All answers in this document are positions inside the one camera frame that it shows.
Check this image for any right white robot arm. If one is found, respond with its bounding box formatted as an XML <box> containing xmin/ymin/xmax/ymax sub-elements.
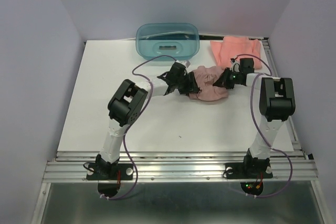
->
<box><xmin>213</xmin><ymin>54</ymin><xmax>296</xmax><ymax>177</ymax></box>

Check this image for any dusty pink ruffled skirt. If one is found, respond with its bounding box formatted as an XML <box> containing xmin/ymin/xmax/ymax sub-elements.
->
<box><xmin>188</xmin><ymin>66</ymin><xmax>229</xmax><ymax>102</ymax></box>

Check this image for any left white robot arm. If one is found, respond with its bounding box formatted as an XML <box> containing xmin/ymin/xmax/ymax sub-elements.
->
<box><xmin>89</xmin><ymin>60</ymin><xmax>199</xmax><ymax>179</ymax></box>

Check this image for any teal plastic basin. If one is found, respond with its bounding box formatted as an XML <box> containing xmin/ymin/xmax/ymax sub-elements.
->
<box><xmin>135</xmin><ymin>23</ymin><xmax>200</xmax><ymax>61</ymax></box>

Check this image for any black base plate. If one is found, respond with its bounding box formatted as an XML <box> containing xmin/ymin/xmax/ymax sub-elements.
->
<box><xmin>83</xmin><ymin>162</ymin><xmax>133</xmax><ymax>182</ymax></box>
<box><xmin>223</xmin><ymin>163</ymin><xmax>273</xmax><ymax>179</ymax></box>

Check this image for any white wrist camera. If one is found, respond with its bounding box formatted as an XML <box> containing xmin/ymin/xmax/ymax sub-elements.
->
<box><xmin>230</xmin><ymin>57</ymin><xmax>240</xmax><ymax>72</ymax></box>
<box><xmin>181</xmin><ymin>60</ymin><xmax>191</xmax><ymax>68</ymax></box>

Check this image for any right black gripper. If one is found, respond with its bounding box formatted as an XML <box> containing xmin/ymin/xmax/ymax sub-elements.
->
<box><xmin>213</xmin><ymin>67</ymin><xmax>239</xmax><ymax>89</ymax></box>

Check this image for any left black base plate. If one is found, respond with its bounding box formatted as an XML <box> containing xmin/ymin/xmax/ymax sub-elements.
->
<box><xmin>83</xmin><ymin>162</ymin><xmax>133</xmax><ymax>182</ymax></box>

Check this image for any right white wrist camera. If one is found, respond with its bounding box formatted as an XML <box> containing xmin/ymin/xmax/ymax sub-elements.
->
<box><xmin>230</xmin><ymin>57</ymin><xmax>240</xmax><ymax>72</ymax></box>

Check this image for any folded coral pink skirt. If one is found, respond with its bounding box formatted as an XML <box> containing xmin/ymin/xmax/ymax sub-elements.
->
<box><xmin>210</xmin><ymin>36</ymin><xmax>262</xmax><ymax>70</ymax></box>

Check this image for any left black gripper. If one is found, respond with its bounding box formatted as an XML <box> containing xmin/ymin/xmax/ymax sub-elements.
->
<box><xmin>175</xmin><ymin>72</ymin><xmax>200</xmax><ymax>95</ymax></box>

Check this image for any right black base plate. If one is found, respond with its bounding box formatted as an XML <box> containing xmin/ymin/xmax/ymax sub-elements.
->
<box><xmin>223</xmin><ymin>163</ymin><xmax>273</xmax><ymax>179</ymax></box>

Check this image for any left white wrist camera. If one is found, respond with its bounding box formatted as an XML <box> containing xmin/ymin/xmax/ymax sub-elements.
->
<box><xmin>181</xmin><ymin>60</ymin><xmax>191</xmax><ymax>68</ymax></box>

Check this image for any aluminium rail frame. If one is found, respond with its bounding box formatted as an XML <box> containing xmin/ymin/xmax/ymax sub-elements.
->
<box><xmin>33</xmin><ymin>40</ymin><xmax>334</xmax><ymax>223</ymax></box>

